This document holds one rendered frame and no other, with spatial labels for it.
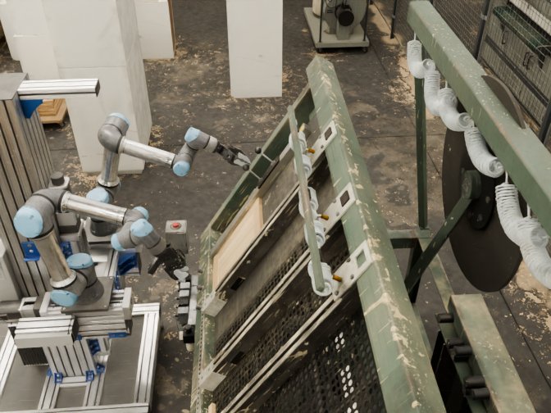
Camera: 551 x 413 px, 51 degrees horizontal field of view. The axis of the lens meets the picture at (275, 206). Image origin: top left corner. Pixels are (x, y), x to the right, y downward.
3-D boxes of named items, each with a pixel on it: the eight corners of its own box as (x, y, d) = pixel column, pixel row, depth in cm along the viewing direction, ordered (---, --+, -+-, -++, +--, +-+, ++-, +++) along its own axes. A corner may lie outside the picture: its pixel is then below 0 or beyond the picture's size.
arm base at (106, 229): (88, 237, 318) (84, 223, 312) (92, 220, 330) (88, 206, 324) (116, 236, 319) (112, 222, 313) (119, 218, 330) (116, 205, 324)
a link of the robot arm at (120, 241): (127, 238, 250) (147, 232, 245) (117, 256, 241) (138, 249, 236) (116, 224, 246) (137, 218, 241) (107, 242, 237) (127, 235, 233)
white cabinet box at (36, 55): (46, 67, 733) (31, 10, 689) (93, 65, 736) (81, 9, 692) (29, 97, 670) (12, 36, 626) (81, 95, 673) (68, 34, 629)
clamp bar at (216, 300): (215, 305, 299) (172, 289, 291) (352, 131, 241) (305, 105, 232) (215, 319, 292) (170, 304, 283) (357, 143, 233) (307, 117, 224)
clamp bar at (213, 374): (213, 376, 265) (165, 360, 256) (373, 193, 207) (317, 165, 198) (212, 395, 257) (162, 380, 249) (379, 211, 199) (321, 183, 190)
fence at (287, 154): (216, 252, 331) (210, 250, 330) (310, 126, 284) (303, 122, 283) (216, 258, 328) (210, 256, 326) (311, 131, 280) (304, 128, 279)
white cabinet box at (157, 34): (133, 45, 788) (124, -9, 744) (175, 44, 791) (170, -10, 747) (129, 59, 752) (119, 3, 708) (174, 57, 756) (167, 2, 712)
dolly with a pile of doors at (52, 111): (28, 105, 655) (21, 79, 636) (75, 103, 658) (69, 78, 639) (13, 133, 607) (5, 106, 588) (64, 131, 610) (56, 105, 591)
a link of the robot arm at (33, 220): (92, 287, 273) (50, 192, 241) (78, 310, 261) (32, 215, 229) (68, 287, 275) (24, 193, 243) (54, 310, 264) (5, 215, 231)
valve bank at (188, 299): (179, 292, 349) (175, 263, 335) (202, 291, 350) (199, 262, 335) (172, 360, 310) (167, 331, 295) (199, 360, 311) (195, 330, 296)
